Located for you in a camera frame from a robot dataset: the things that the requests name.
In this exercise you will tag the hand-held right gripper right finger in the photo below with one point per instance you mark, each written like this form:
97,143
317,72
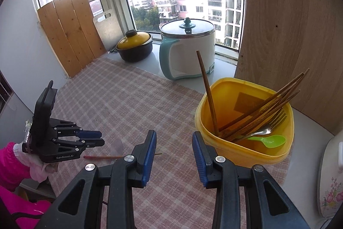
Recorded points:
199,159

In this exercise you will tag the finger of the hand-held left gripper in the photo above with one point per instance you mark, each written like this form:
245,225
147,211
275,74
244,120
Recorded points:
93,143
92,134

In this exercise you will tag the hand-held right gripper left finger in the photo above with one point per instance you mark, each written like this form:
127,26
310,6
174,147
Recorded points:
150,159

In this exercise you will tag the yellow plastic container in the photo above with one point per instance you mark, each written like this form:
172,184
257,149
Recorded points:
241,156

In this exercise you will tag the metal fork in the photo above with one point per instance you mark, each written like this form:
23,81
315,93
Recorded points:
264,132

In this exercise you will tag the green plastic spoon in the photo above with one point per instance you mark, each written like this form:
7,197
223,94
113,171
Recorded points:
273,141

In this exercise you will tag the bundle of wooden chopsticks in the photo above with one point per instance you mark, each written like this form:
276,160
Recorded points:
300,75

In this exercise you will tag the person's left forearm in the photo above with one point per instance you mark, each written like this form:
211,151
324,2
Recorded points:
10,164

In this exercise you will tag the person's left hand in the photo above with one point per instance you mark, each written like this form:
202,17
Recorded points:
38,171

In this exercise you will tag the pink plaid tablecloth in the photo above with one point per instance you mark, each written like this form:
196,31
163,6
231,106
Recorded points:
134,100

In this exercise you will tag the person's pink clothing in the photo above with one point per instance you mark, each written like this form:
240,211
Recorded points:
18,202

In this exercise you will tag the black scissors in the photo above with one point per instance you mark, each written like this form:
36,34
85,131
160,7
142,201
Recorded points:
112,50

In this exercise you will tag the black clay pot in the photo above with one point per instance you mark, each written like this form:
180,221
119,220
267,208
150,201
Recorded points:
136,53

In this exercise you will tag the orange wooden plank panel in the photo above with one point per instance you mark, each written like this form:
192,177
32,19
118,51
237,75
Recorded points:
69,30

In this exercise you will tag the white teal electric pot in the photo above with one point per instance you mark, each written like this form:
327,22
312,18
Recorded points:
187,57

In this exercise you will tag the grey cutting board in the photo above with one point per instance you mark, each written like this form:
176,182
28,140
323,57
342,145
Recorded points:
109,33

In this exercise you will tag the yellow pot lid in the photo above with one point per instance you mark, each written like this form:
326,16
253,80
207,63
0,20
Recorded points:
135,40

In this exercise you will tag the glass lid teal knob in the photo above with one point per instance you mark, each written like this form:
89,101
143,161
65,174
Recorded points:
198,29

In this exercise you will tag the floral white slow cooker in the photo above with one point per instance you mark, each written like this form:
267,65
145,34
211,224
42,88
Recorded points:
332,191

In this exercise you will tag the large light wooden board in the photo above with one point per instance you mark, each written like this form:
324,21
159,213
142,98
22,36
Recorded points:
281,30

